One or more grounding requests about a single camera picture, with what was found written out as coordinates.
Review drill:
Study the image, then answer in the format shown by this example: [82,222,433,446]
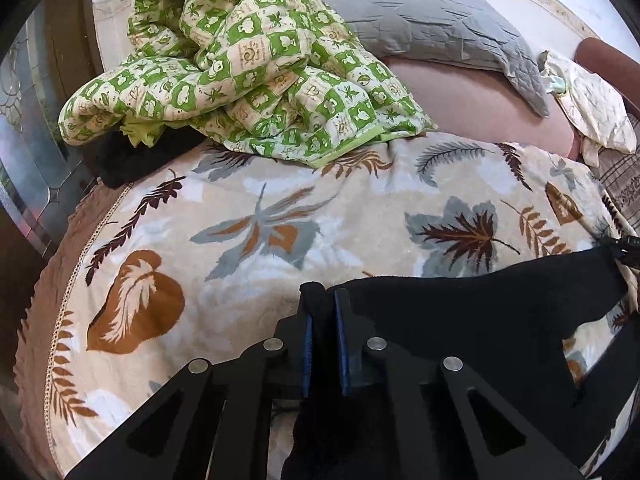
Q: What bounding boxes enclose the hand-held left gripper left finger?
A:
[65,282,326,480]

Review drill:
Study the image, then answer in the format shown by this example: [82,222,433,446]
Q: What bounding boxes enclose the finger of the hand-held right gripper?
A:
[606,233,640,262]

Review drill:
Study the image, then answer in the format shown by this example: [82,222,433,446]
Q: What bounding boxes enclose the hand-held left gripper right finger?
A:
[332,287,586,480]

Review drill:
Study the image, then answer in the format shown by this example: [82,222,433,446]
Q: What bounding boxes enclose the black pants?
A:
[287,247,640,480]

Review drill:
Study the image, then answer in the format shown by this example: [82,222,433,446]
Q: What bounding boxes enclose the brown striped bedsheet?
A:
[592,115,640,221]

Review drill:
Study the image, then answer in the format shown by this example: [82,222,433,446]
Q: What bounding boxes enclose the leaf print blanket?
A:
[17,130,640,480]

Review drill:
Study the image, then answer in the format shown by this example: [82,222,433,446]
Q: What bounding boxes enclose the cream patterned cloth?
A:
[537,50,638,168]

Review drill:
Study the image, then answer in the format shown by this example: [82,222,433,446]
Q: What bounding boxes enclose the pale green small cloth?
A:
[540,72,571,97]

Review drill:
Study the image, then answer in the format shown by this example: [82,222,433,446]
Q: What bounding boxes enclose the brown headboard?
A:
[570,37,640,111]

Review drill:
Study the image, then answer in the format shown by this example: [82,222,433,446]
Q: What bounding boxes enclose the pink mattress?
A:
[385,55,581,156]

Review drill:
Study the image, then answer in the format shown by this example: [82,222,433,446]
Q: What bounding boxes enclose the green checkered quilt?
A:
[57,0,438,168]

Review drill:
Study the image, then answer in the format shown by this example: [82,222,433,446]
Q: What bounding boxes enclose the grey quilted pillow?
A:
[305,0,551,118]

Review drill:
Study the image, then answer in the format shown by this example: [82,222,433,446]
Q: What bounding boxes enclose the glass door panel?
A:
[0,10,96,241]

